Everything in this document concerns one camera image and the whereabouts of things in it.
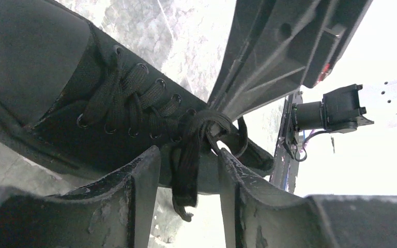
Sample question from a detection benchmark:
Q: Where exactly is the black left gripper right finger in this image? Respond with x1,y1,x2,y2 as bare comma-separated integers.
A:
218,149,397,248

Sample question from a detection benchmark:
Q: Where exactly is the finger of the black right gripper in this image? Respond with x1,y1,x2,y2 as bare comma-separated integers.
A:
208,0,371,120

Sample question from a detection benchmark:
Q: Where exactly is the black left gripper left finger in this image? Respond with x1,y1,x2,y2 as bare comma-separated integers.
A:
0,146,161,247

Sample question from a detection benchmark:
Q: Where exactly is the black canvas sneaker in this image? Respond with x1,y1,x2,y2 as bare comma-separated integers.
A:
0,1,273,194

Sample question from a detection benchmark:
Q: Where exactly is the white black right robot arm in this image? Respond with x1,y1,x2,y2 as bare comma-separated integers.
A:
208,1,397,133

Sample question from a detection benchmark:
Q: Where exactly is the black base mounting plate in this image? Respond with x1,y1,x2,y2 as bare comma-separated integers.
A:
269,91,303,193

